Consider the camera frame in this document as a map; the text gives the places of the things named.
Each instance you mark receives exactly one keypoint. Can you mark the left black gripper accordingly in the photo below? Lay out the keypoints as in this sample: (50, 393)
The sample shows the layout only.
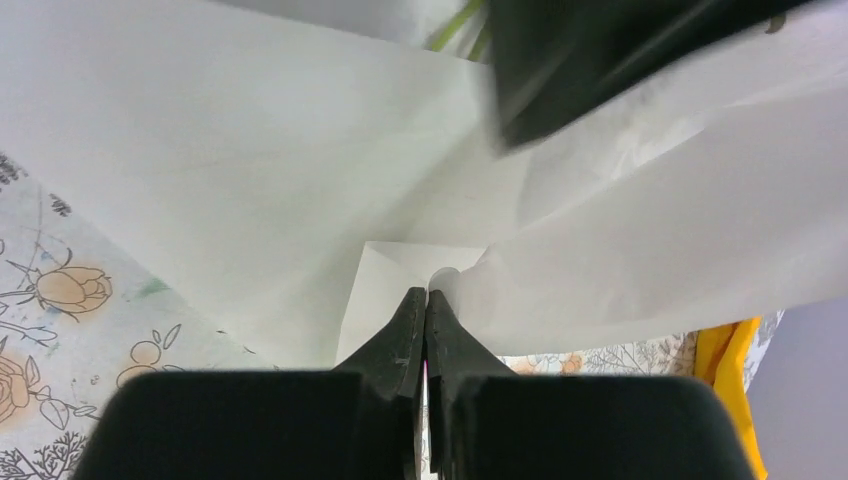
(554, 62)

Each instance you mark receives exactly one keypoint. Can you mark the white wrapping paper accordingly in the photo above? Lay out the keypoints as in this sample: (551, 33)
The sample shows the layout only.
(285, 178)

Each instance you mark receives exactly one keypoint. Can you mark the floral tablecloth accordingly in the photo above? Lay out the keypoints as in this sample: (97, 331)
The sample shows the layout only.
(80, 318)

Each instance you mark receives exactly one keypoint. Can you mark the pink fake flower bouquet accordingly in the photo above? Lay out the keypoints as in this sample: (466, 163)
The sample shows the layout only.
(459, 24)

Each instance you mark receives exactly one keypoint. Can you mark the yellow cloth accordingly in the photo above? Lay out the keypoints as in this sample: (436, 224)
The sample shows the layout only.
(719, 362)

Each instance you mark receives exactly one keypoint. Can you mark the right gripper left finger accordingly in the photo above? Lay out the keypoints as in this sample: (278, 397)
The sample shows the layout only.
(386, 443)

